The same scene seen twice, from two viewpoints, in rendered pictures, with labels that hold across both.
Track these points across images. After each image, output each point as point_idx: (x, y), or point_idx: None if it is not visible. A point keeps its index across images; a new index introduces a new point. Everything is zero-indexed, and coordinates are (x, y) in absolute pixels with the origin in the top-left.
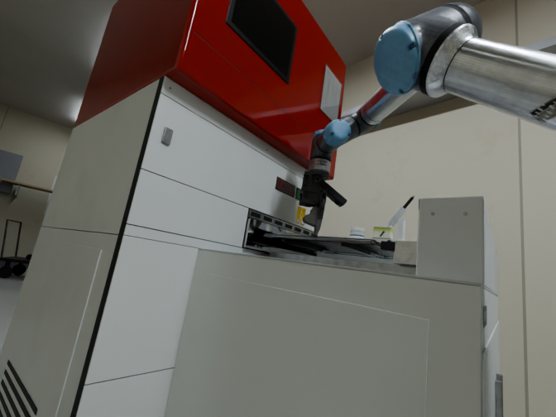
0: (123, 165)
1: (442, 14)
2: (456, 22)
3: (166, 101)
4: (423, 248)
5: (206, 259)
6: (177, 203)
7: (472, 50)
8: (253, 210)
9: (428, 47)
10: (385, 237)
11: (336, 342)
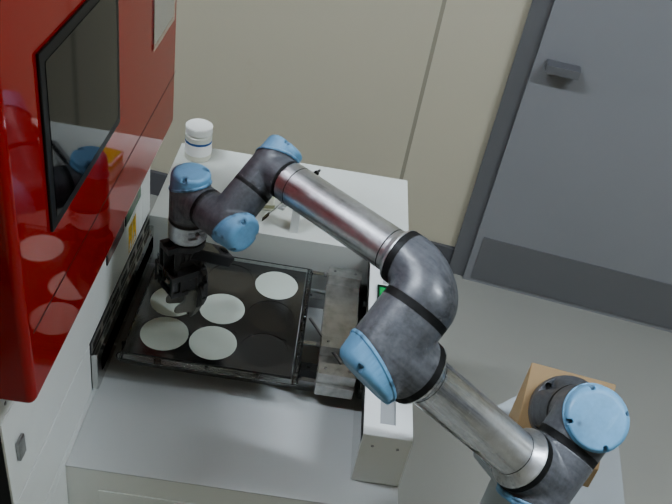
0: None
1: (422, 345)
2: (431, 376)
3: (7, 421)
4: (359, 465)
5: (89, 477)
6: (43, 472)
7: (436, 404)
8: (94, 338)
9: (403, 397)
10: (267, 205)
11: None
